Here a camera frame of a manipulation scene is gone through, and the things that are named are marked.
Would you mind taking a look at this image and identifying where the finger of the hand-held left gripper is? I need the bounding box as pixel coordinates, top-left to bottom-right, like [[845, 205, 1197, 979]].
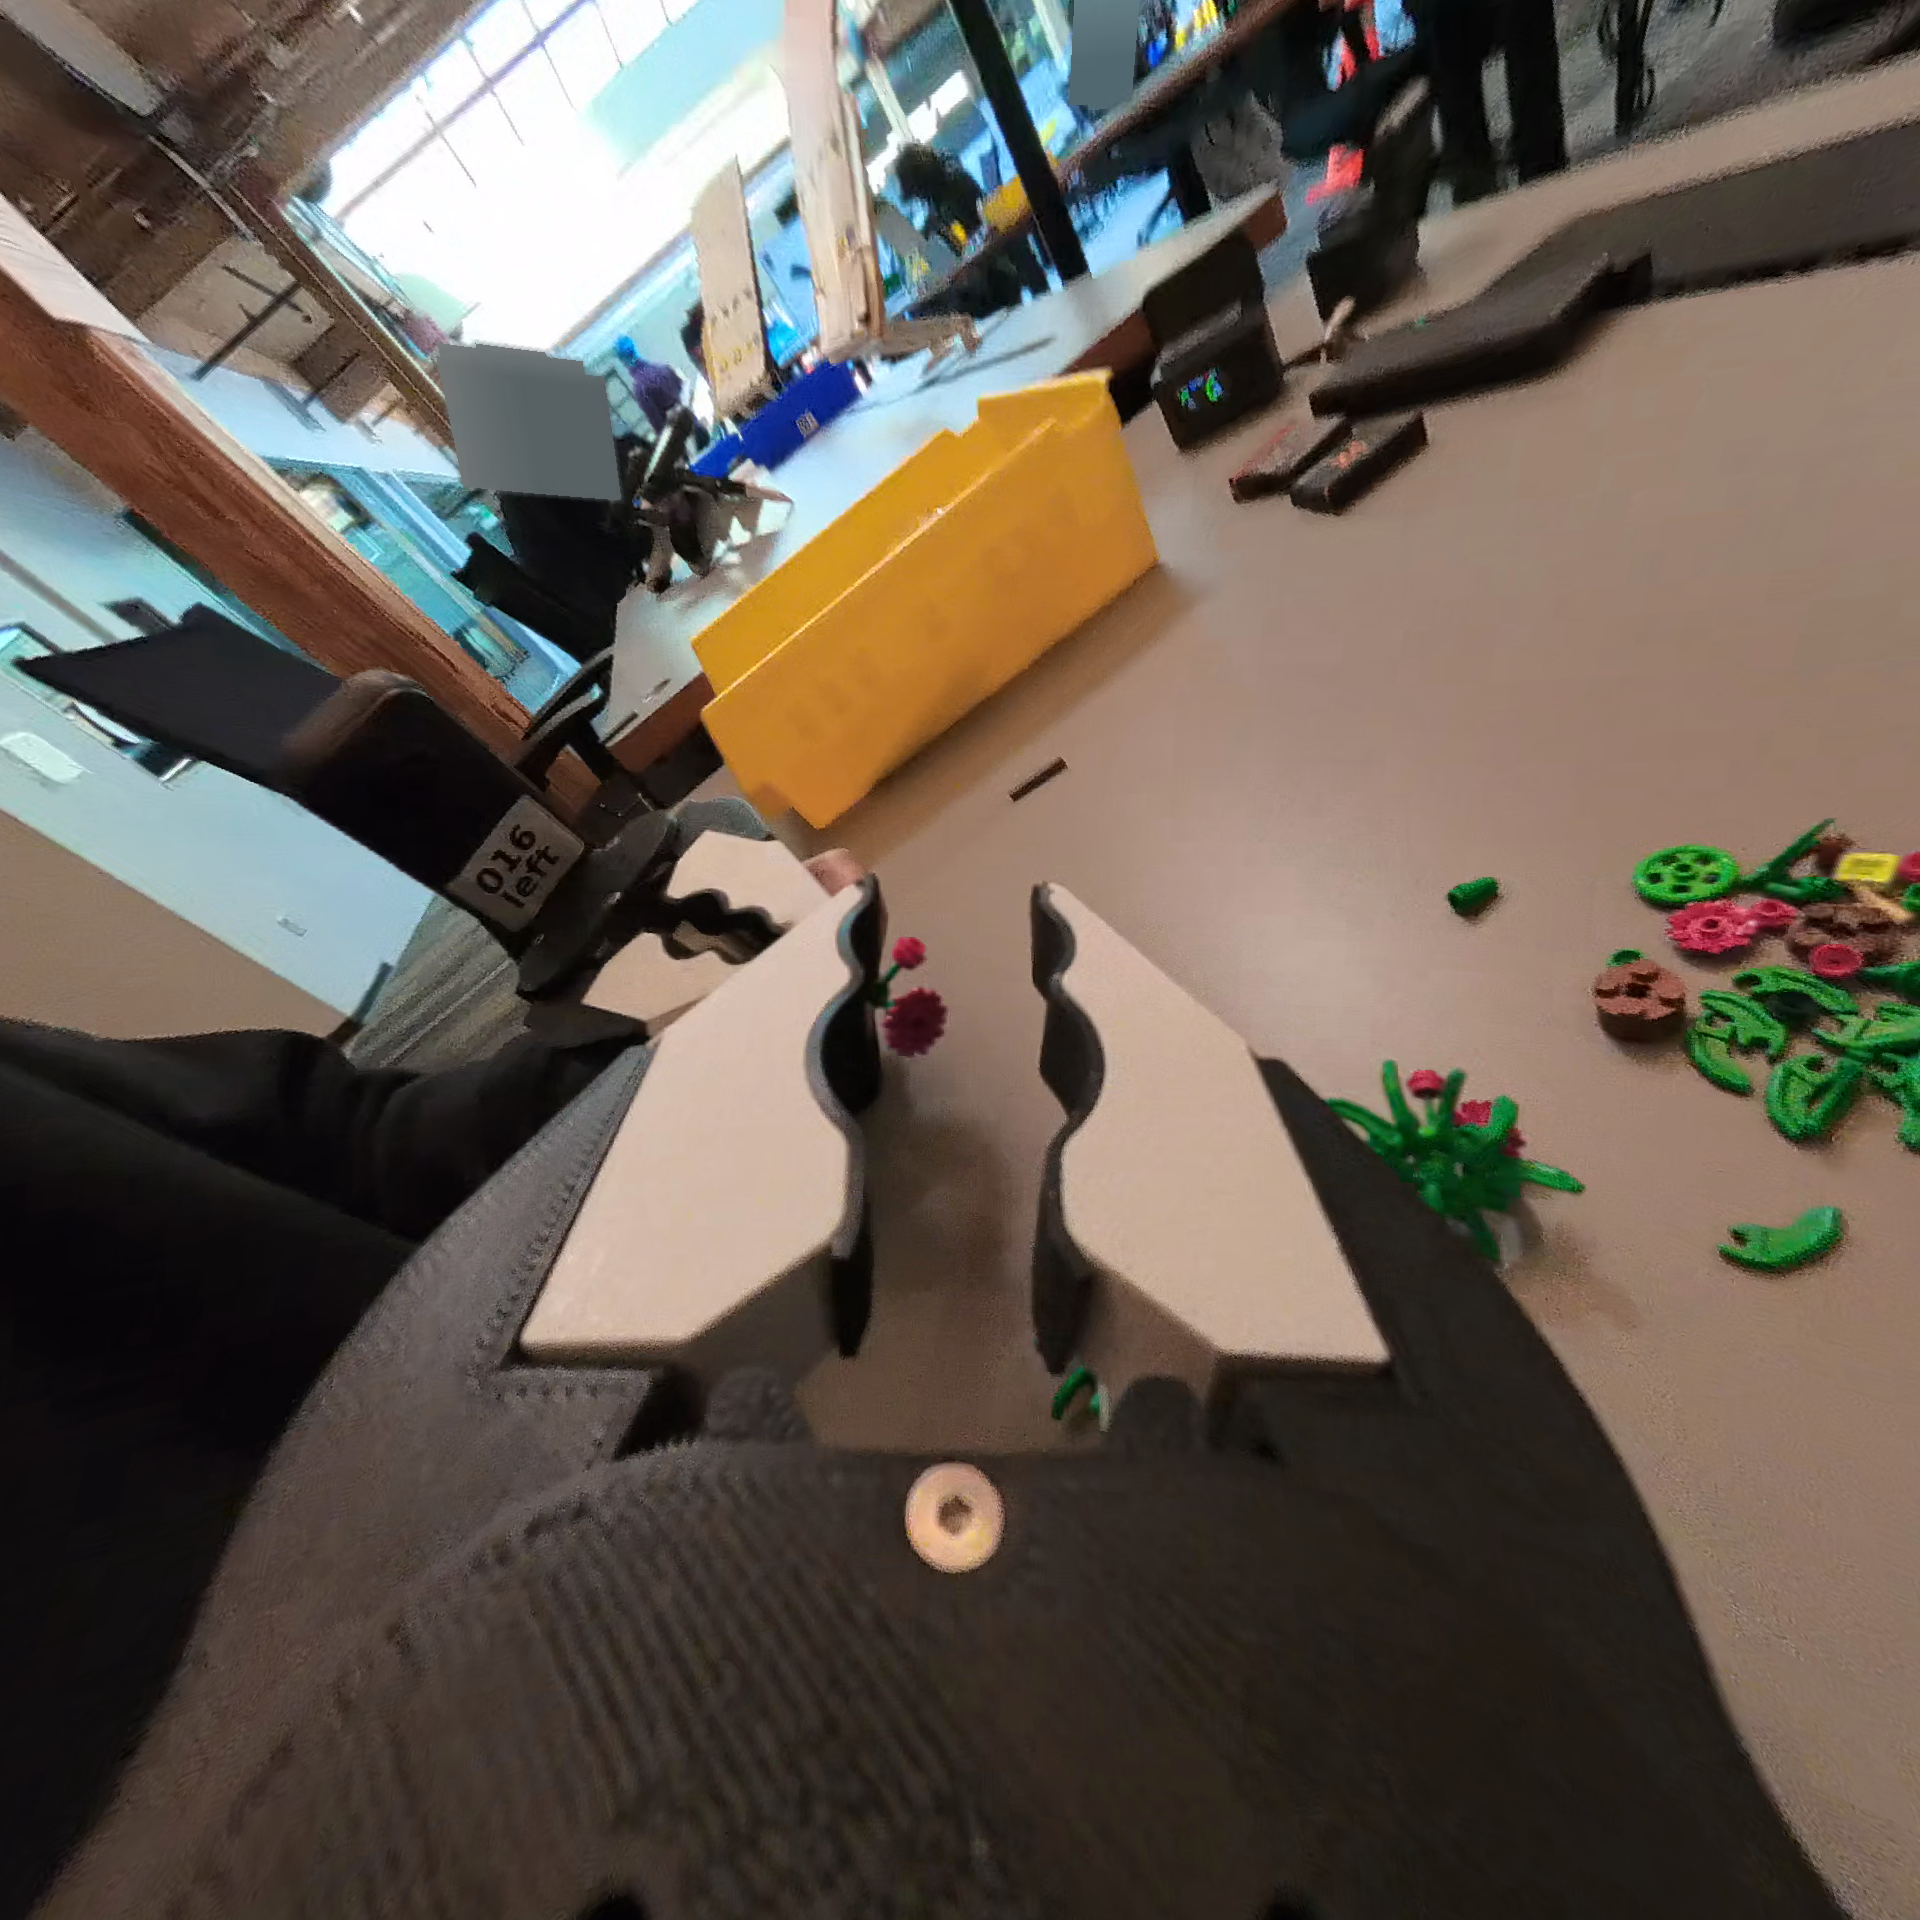
[[656, 827, 835, 962], [577, 930, 775, 1039]]

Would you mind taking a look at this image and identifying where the wooden pillar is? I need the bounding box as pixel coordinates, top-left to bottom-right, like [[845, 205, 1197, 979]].
[[0, 262, 602, 812]]

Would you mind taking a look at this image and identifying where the green leafy toy plant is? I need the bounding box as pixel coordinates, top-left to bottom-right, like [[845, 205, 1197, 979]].
[[1326, 1061, 1585, 1269]]

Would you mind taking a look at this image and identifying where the green curved toy leaf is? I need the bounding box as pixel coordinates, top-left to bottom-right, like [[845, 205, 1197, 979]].
[[1720, 1204, 1849, 1277]]

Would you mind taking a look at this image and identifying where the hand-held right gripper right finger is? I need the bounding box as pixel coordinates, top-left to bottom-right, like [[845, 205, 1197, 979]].
[[1026, 882, 1395, 1419]]

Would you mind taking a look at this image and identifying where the black power bank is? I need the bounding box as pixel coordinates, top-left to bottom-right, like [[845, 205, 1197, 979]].
[[1143, 224, 1289, 452]]

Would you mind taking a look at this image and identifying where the brown round toy brick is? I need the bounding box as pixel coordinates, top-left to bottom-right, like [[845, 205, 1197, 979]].
[[1592, 960, 1691, 1039]]

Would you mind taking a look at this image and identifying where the black desk mat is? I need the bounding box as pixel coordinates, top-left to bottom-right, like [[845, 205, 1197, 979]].
[[1560, 134, 1920, 302]]

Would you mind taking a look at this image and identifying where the white paper notice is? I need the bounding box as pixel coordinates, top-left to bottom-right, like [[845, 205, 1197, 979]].
[[0, 192, 153, 350]]

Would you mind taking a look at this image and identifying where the small blue bin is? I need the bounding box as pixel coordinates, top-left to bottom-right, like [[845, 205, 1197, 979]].
[[735, 363, 864, 468]]

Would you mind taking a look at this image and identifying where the small black battery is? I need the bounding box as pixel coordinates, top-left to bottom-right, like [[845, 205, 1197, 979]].
[[1230, 411, 1352, 503], [1291, 408, 1430, 516]]

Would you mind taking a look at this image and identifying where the black box device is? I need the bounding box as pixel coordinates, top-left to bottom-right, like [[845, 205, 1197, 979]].
[[1305, 82, 1442, 317]]

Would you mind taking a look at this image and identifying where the cardboard display board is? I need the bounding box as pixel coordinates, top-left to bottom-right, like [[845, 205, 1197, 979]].
[[781, 0, 889, 362], [690, 156, 775, 421]]

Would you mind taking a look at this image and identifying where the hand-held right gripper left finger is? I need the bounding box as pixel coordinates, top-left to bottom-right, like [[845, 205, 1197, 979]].
[[516, 875, 889, 1369]]

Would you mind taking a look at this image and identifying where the person's left forearm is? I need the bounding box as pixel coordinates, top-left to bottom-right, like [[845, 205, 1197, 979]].
[[0, 1019, 648, 1247]]

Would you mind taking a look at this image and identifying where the black metal post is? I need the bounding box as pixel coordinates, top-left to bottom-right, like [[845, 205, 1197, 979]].
[[948, 0, 1091, 288]]

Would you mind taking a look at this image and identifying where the pile of small toy pieces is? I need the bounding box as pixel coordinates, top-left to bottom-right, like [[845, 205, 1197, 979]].
[[1632, 815, 1920, 1158]]

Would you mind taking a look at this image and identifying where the flat black case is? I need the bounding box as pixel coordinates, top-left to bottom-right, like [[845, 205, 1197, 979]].
[[1309, 245, 1652, 421]]

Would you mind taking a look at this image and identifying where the yellow plastic bin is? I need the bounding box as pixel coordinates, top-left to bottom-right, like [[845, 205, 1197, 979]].
[[692, 366, 1163, 830]]

